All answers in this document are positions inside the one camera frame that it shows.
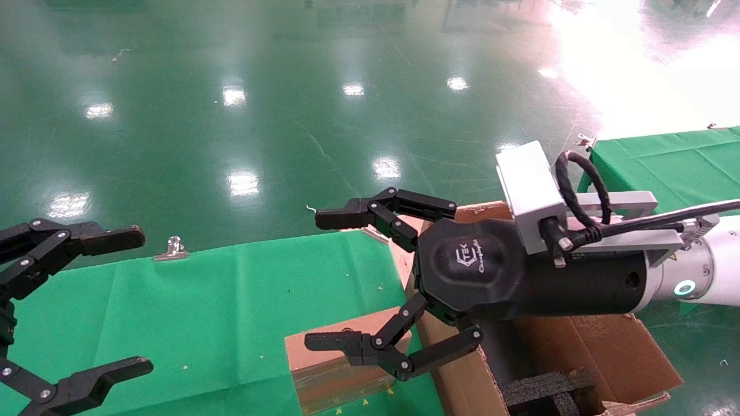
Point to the large green table cloth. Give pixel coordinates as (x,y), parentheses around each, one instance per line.
(202,318)

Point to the green cloth with folds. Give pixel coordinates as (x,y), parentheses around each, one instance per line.
(665,162)

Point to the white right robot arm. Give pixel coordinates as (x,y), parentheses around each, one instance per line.
(722,266)

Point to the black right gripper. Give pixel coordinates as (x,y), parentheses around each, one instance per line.
(520,283)

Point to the small brown cardboard box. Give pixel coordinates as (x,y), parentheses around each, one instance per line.
(329,375)

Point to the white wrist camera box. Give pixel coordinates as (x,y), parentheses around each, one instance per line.
(529,185)

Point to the silver camera mounting bracket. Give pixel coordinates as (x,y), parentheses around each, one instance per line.
(630,202)

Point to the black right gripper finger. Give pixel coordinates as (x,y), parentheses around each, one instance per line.
(347,219)
(358,346)

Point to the large open cardboard carton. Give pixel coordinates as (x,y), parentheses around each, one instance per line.
(613,352)

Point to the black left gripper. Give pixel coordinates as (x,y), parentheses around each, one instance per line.
(4,323)

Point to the black foam insert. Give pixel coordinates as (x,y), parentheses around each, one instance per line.
(537,390)

